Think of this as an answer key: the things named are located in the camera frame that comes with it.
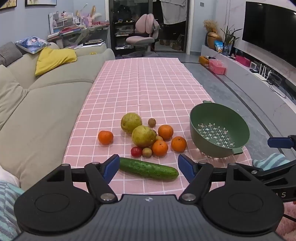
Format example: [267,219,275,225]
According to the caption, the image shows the pink fluffy cloth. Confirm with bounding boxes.
[275,202,296,241]

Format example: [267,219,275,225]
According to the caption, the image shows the hanging grey cloth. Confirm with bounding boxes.
[159,0,188,25]

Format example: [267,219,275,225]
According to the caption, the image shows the white cloth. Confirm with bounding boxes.
[0,165,20,188]

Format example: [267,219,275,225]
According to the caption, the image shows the grey cushion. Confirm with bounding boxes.
[0,42,24,68]

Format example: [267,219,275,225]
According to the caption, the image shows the magenta box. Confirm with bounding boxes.
[235,55,251,67]

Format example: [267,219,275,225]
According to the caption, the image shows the green plastic colander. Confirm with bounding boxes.
[189,100,250,159]

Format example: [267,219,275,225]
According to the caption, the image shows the pink desk chair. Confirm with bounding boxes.
[126,13,160,56]

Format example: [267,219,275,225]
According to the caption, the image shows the white study desk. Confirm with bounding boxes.
[47,22,110,50]

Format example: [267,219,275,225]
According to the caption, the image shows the orange mandarin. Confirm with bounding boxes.
[152,140,169,157]
[98,130,114,145]
[171,136,187,153]
[158,124,174,140]

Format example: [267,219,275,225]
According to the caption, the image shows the teal striped cloth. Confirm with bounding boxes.
[252,153,291,171]
[0,180,25,241]

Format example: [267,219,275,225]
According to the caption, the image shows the dried flower bunch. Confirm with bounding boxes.
[203,19,219,33]

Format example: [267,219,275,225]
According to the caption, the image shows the pink checked tablecloth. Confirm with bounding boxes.
[63,58,251,196]

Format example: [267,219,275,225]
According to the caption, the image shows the yellow-green pear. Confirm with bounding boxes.
[131,125,157,148]
[120,112,143,134]

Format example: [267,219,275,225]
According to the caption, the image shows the white router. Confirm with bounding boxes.
[254,63,273,81]

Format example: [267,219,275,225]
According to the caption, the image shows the black glass cabinet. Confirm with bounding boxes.
[109,0,137,54]

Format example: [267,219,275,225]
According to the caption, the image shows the black cables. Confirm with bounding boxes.
[268,80,294,100]

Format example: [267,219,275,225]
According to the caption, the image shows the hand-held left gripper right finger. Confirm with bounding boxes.
[178,153,264,203]

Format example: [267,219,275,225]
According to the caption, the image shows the framed wall picture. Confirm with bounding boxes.
[25,0,57,6]
[0,0,17,10]

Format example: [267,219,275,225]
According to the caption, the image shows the green potted plant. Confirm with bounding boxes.
[220,25,243,55]

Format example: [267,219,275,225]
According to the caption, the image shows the green cucumber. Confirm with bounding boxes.
[119,157,180,180]

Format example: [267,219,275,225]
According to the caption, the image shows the beige sofa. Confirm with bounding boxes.
[0,42,116,191]

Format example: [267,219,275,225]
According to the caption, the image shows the golden round vase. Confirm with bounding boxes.
[207,32,223,49]

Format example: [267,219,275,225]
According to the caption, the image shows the blue printed cushion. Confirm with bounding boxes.
[14,36,51,55]

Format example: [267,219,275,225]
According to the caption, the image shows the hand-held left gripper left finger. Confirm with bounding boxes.
[46,154,120,203]

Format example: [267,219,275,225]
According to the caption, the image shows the stack of books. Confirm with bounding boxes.
[47,25,82,39]

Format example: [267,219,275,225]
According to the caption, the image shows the yellow cushion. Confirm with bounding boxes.
[35,47,77,76]

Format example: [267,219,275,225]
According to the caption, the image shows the white television console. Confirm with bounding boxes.
[200,44,296,109]

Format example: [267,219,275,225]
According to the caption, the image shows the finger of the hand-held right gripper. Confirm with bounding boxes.
[267,135,296,151]
[251,161,296,185]

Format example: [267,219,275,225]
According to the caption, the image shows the pink storage box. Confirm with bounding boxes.
[208,59,226,75]

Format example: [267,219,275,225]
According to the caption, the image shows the red cherry tomato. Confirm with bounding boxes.
[131,146,143,158]

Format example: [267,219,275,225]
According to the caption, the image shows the black television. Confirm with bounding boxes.
[242,1,296,70]

